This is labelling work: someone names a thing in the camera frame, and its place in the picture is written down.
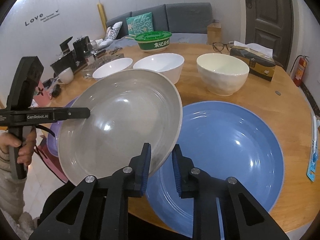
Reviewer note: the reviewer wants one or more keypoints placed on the purple plate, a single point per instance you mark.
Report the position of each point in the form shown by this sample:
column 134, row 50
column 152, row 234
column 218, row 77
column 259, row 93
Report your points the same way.
column 52, row 141

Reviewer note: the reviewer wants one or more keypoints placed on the red fire extinguisher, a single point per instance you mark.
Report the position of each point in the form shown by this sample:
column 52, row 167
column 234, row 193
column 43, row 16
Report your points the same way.
column 299, row 66

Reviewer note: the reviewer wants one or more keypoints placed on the grey sofa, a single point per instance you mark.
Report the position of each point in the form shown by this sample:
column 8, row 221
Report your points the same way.
column 187, row 22

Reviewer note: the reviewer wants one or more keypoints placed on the packaged toothbrush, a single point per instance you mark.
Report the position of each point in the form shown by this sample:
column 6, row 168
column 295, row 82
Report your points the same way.
column 313, row 158

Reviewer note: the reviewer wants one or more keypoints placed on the pink paper mat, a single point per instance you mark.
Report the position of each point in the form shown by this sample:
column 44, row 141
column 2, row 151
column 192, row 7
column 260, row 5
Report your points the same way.
column 42, row 98

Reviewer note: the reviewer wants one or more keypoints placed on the white shallow bowl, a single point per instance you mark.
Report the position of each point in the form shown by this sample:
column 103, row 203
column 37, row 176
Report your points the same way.
column 112, row 67

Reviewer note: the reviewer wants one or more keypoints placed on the person's left forearm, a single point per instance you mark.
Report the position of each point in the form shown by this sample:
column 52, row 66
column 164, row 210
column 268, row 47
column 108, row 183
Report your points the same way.
column 12, row 202

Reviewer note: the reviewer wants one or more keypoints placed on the teal patterned cushion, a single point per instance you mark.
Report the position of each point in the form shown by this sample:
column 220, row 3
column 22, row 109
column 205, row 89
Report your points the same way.
column 140, row 24

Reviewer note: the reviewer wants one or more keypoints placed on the tissue box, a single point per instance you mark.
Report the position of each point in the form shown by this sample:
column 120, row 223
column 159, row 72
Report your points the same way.
column 259, row 64

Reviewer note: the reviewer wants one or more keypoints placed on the dark door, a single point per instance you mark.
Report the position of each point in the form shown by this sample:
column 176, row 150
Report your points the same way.
column 270, row 23

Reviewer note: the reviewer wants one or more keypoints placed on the scissors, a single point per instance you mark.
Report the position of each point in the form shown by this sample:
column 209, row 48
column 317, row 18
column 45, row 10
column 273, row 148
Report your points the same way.
column 115, row 50

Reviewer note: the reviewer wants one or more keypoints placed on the green lidded container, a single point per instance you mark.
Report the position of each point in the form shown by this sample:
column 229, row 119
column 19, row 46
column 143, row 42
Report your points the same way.
column 153, row 41

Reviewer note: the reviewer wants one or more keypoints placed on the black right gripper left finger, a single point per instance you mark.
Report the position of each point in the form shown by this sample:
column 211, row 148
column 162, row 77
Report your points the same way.
column 98, row 208

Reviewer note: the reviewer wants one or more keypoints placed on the cream textured bowl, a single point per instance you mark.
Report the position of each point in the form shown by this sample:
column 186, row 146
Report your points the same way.
column 222, row 74

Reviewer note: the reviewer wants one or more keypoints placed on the wooden sofa armrest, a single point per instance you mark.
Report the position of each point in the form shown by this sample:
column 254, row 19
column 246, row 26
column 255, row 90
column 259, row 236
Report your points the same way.
column 214, row 33

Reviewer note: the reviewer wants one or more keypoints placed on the person's left hand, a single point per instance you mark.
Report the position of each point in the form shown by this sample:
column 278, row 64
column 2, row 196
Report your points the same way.
column 25, row 152

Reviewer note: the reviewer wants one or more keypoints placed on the blue plate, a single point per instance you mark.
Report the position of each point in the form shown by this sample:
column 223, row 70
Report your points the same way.
column 224, row 140

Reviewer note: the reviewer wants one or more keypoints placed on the wine glass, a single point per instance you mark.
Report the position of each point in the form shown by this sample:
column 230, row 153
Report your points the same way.
column 90, row 54

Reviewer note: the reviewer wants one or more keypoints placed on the white patterned cushion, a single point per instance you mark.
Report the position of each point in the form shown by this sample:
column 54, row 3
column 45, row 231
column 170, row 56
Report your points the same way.
column 113, row 31

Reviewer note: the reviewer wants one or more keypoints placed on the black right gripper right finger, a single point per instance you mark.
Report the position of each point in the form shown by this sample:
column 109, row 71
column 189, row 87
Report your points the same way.
column 222, row 208

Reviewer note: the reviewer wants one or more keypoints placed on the eyeglasses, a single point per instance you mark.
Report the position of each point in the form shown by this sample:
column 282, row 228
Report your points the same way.
column 220, row 47

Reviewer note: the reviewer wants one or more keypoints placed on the white mug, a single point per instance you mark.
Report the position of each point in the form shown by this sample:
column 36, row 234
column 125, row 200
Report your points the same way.
column 65, row 77

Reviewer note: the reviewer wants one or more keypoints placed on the white deep bowl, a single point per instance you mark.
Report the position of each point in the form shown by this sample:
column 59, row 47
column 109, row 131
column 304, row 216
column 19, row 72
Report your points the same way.
column 167, row 64

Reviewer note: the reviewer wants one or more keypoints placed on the grey plate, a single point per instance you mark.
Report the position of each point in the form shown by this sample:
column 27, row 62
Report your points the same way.
column 127, row 110

